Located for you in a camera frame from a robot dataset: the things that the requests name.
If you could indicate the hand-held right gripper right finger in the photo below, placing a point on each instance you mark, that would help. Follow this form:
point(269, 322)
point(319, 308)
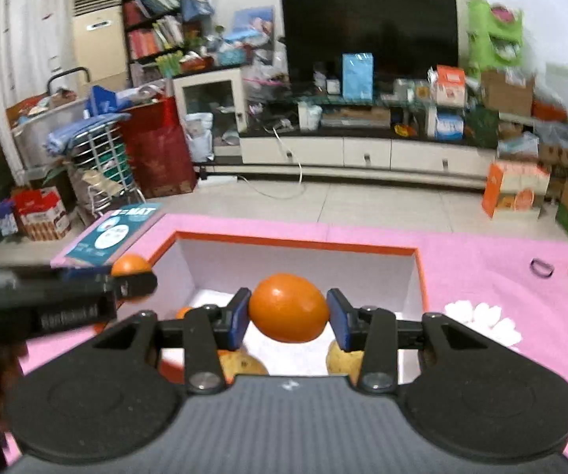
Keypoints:
point(338, 321)

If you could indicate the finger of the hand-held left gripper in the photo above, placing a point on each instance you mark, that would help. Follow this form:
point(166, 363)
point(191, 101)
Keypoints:
point(86, 272)
point(135, 286)

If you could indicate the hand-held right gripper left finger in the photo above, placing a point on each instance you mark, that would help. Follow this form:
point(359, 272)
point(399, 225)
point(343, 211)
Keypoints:
point(238, 318)

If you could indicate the orange cardboard box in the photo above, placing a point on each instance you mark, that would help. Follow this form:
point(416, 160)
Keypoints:
point(313, 261)

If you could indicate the yellow potato right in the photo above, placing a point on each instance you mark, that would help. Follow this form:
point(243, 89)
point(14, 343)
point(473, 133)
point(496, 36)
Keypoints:
point(340, 363)

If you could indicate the yellow potato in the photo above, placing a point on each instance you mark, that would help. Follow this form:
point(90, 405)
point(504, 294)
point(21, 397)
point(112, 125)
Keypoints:
point(340, 363)
point(244, 365)

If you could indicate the teal book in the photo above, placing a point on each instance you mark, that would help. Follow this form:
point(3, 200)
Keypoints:
point(111, 237)

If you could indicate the yellow potato left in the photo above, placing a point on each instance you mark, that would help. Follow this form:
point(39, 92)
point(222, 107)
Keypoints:
point(244, 365)

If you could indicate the small orange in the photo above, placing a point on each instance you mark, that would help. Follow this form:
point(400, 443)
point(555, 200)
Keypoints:
point(183, 313)

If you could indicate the red white snack box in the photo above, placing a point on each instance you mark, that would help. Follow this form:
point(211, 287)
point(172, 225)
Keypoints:
point(41, 217)

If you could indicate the blue small carton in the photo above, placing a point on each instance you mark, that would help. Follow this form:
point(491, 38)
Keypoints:
point(6, 217)

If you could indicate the red paper bag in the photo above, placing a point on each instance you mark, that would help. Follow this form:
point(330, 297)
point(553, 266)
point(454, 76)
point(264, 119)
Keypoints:
point(158, 158)

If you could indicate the blue folded cloth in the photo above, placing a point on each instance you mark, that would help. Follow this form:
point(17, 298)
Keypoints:
point(76, 131)

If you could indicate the clear plastic storage bin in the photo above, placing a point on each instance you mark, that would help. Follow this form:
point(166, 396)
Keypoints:
point(32, 133)

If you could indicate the pink floral tablecloth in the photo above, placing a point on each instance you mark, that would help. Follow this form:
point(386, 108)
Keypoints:
point(486, 276)

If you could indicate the white pouch bag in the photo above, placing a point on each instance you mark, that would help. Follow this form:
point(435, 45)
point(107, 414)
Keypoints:
point(199, 133)

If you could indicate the white black TV stand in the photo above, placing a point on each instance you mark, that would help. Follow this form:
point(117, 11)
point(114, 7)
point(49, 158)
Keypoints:
point(313, 150)

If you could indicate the blue shopping bag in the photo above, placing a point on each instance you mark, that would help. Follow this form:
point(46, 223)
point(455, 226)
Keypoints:
point(103, 101)

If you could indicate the silver disc player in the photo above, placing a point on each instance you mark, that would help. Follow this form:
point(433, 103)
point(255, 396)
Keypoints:
point(355, 118)

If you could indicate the white glass door cabinet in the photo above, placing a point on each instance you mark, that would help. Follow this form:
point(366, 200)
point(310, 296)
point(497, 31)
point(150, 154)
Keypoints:
point(204, 76)

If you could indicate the orange white carton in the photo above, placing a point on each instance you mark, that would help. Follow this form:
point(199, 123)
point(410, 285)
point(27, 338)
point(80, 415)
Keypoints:
point(511, 182)

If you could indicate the blue white tissue box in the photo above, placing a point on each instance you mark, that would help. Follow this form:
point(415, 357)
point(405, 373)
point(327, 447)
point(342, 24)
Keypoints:
point(449, 126)

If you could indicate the beige standing air conditioner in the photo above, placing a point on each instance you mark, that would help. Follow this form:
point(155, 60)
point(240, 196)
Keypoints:
point(98, 44)

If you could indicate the dark green gift box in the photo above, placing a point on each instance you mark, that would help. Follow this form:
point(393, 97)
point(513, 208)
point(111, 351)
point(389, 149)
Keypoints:
point(481, 128)

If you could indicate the black bookshelf with books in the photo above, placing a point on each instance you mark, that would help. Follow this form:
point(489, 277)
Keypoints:
point(145, 39)

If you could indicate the blue card packet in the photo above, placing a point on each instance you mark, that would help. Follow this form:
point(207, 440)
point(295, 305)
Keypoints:
point(358, 76)

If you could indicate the white curtain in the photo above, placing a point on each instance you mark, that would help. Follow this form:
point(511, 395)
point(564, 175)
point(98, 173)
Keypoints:
point(22, 34)

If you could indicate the teal small basket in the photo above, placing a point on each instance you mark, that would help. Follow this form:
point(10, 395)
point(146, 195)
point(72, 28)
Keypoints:
point(230, 54)

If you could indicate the small orange white box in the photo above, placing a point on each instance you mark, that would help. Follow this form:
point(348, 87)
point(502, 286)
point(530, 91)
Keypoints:
point(451, 86)

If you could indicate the brown cardboard box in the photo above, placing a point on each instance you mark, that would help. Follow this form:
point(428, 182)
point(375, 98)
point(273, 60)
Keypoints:
point(506, 94)

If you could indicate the blue hanging tote bag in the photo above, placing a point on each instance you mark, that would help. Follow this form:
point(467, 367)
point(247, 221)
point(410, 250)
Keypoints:
point(197, 10)

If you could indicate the pastel painted canvas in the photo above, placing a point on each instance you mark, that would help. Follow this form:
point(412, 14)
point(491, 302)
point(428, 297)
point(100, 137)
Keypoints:
point(254, 19)

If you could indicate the black television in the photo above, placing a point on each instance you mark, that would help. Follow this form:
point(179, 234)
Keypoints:
point(372, 24)

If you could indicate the green plastic storage rack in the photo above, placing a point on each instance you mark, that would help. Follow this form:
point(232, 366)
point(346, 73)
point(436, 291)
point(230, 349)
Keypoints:
point(479, 34)

